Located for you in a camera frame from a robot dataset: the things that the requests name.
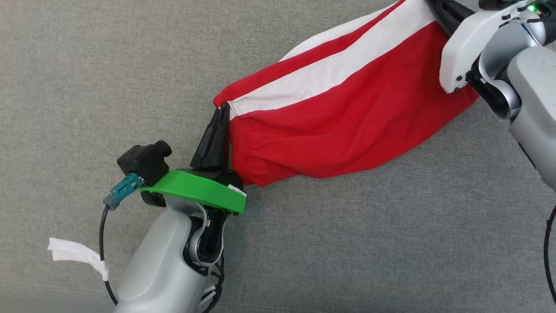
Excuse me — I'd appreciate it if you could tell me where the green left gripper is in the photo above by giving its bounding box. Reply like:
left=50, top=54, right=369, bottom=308
left=139, top=103, right=248, bottom=215

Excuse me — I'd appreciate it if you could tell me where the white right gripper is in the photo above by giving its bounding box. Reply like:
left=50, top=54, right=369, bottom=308
left=427, top=0, right=546, bottom=94

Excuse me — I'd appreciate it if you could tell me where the red and white garment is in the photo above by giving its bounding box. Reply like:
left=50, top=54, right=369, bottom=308
left=212, top=0, right=481, bottom=188

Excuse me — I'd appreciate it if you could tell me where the white tape strip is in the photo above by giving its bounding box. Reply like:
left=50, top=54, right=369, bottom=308
left=47, top=237, right=109, bottom=282

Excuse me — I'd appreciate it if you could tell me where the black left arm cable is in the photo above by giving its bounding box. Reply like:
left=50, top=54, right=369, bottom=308
left=99, top=173, right=145, bottom=306

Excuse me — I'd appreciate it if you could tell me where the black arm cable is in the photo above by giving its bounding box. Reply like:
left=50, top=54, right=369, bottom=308
left=99, top=173, right=145, bottom=306
left=543, top=203, right=556, bottom=306

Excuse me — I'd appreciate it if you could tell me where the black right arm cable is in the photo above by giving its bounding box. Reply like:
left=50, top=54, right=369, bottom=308
left=543, top=203, right=556, bottom=306

